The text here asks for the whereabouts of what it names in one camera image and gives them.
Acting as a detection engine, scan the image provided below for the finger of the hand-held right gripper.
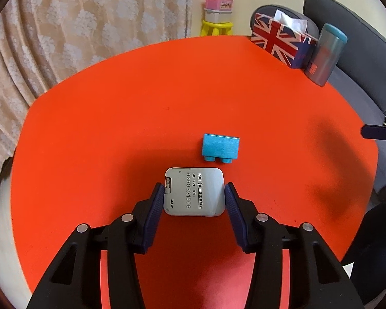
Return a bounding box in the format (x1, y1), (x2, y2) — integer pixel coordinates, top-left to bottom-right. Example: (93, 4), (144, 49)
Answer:
(360, 115), (386, 141)

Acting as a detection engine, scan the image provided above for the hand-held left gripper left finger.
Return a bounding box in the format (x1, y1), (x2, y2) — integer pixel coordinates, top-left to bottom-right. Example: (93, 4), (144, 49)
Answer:
(26, 182), (165, 309)

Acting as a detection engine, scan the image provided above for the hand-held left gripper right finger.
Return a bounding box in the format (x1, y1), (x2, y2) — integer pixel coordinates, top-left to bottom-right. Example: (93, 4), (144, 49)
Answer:
(224, 182), (365, 309)

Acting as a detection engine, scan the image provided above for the grey card device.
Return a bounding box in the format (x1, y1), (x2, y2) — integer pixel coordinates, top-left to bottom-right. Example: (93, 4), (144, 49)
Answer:
(163, 167), (227, 217)

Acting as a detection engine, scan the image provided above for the blue toy block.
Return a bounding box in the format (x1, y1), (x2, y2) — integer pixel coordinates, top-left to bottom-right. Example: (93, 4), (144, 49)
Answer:
(200, 133), (241, 164)

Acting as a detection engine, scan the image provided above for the grey sofa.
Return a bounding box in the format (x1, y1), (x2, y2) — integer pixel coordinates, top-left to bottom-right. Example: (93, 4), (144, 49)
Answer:
(304, 0), (386, 200)

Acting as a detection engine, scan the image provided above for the grey tumbler with teal lid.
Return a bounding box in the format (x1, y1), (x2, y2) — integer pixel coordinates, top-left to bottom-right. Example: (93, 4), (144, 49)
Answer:
(304, 23), (348, 87)

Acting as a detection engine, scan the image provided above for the person's dark trouser leg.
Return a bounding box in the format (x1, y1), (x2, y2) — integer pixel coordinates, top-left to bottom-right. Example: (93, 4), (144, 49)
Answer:
(350, 201), (386, 306)

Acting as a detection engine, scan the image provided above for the flag print tissue box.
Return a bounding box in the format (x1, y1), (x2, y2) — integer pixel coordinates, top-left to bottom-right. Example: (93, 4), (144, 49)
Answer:
(250, 13), (319, 69)

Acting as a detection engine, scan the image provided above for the white tissue sheet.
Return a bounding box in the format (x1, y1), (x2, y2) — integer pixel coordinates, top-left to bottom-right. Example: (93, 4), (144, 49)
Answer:
(274, 9), (308, 34)

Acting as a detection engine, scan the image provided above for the yellow plastic stool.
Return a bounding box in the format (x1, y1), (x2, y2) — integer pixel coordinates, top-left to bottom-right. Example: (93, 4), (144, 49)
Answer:
(201, 20), (234, 37)

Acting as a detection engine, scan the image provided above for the white storage box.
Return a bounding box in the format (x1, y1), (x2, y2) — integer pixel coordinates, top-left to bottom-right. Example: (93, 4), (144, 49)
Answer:
(203, 8), (233, 23)

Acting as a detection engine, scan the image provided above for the beige patterned curtain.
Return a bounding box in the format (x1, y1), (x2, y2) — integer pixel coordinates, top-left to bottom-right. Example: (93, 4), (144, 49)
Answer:
(0, 0), (195, 181)

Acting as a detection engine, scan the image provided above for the pink storage box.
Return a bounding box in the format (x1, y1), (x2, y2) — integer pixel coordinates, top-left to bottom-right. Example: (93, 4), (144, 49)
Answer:
(205, 0), (235, 11)

